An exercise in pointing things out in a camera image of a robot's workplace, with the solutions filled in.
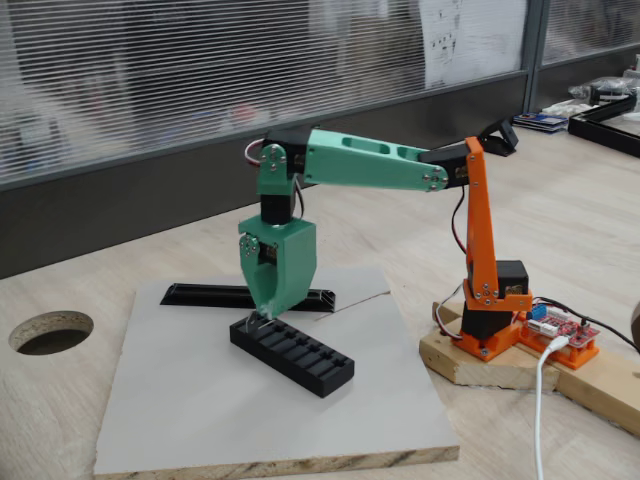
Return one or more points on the black slotted rectangular block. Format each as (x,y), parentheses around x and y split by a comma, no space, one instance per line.
(280,360)

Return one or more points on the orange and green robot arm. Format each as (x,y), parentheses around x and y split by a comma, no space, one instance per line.
(360,167)

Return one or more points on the grey laminated board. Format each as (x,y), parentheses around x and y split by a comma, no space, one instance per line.
(200,400)

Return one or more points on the wooden block with angled end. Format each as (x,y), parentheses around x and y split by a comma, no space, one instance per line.
(480,370)

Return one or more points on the black folding stand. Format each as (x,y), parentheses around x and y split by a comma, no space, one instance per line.
(500,145)

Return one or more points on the white paper sheet on window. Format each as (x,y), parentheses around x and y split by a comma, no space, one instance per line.
(475,40)

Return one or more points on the stack of blue cards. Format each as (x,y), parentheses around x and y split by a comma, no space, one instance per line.
(545,122)

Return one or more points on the red controller board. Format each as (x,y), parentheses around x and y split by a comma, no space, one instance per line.
(565,330)

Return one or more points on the white flat packet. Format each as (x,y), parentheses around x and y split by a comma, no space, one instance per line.
(562,107)

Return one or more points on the long wooden plank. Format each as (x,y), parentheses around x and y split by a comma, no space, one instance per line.
(600,395)

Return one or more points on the dark round object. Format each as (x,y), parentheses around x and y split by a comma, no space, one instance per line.
(636,325)

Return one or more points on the clear plastic bag with parts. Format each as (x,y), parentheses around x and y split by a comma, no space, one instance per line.
(607,87)

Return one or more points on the long black plastic rail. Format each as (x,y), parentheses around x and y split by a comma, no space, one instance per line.
(210,295)

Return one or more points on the black rectangular frame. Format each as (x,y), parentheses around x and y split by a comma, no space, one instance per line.
(600,130)

